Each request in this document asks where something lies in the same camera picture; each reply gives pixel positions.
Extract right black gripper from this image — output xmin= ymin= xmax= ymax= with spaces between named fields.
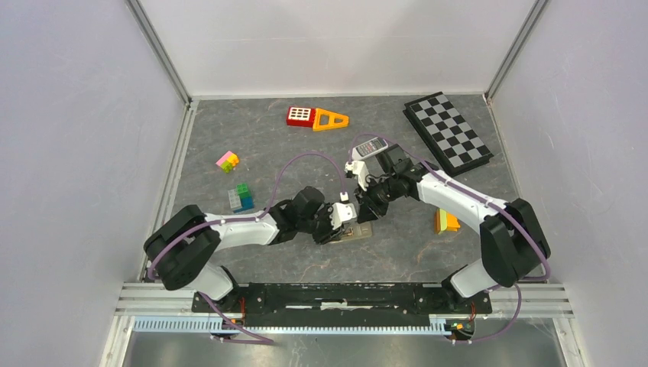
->
xmin=353 ymin=175 xmax=400 ymax=224

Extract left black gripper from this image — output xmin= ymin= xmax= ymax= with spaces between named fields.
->
xmin=297 ymin=202 xmax=345 ymax=245

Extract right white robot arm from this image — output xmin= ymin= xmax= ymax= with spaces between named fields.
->
xmin=345 ymin=145 xmax=550 ymax=312

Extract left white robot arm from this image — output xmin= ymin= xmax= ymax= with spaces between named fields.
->
xmin=143 ymin=187 xmax=357 ymax=312

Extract white remote control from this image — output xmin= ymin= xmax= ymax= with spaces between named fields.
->
xmin=352 ymin=137 xmax=389 ymax=161

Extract orange yellow block stack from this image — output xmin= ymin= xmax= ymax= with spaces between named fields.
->
xmin=434 ymin=208 xmax=461 ymax=234

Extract green blue grey blocks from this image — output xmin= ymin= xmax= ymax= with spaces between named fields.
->
xmin=228 ymin=183 xmax=254 ymax=213

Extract orange triangular toy block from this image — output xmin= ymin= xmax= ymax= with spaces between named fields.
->
xmin=313 ymin=109 xmax=350 ymax=132

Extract black grey chessboard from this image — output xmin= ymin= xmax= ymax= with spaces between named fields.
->
xmin=403 ymin=92 xmax=494 ymax=177

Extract red white window block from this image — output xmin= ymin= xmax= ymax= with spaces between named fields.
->
xmin=286 ymin=106 xmax=316 ymax=128

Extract pink yellow green blocks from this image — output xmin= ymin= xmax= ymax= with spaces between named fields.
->
xmin=215 ymin=151 xmax=240 ymax=173

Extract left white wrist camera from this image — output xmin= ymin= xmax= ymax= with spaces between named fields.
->
xmin=331 ymin=192 xmax=357 ymax=229

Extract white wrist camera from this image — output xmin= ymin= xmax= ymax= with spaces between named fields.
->
xmin=331 ymin=192 xmax=357 ymax=229
xmin=345 ymin=161 xmax=369 ymax=192

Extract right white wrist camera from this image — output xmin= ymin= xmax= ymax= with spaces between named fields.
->
xmin=345 ymin=161 xmax=369 ymax=192

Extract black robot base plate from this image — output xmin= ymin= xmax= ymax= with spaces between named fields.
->
xmin=216 ymin=283 xmax=493 ymax=327

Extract white slotted cable duct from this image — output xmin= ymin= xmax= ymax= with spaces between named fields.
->
xmin=133 ymin=316 xmax=451 ymax=336

